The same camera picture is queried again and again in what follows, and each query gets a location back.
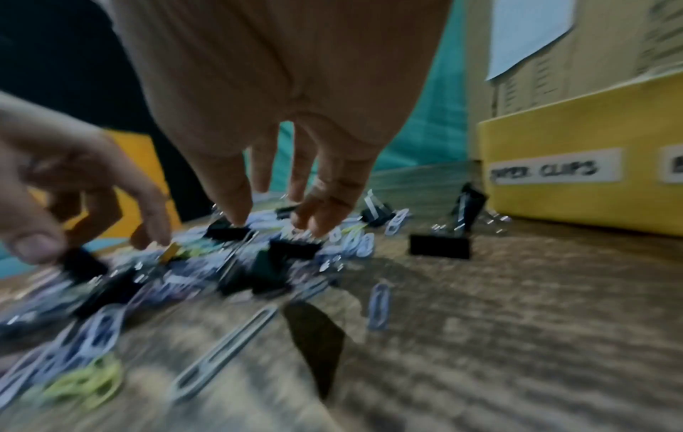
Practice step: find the white paper sheet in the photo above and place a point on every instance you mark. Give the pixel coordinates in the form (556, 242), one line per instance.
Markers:
(525, 29)

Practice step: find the teal cloth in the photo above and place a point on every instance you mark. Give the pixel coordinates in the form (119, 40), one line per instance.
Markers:
(443, 105)

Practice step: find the orange box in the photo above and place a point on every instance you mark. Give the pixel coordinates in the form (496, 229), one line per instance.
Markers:
(141, 168)

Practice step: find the yellow paper clips bunch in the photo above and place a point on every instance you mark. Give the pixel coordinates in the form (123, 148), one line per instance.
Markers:
(85, 384)

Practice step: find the yellow labelled box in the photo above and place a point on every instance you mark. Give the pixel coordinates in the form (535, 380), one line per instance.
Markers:
(576, 139)

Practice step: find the large silver paper clip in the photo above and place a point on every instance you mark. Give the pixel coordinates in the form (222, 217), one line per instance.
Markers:
(224, 354)

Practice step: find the black binder clip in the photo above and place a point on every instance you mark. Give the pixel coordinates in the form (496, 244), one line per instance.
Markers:
(293, 249)
(227, 232)
(440, 247)
(376, 211)
(469, 204)
(85, 265)
(269, 272)

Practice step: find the single blue paper clip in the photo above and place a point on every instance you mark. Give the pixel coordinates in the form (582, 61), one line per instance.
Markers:
(379, 306)

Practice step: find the pile of coloured paper clips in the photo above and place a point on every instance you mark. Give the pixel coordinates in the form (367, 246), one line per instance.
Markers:
(181, 270)

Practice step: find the brown cardboard box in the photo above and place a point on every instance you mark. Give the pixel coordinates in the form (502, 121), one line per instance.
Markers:
(603, 46)

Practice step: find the person's left hand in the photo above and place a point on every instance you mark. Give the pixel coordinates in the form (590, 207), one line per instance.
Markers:
(58, 160)

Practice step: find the person's right hand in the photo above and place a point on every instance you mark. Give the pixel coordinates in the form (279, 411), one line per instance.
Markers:
(277, 63)

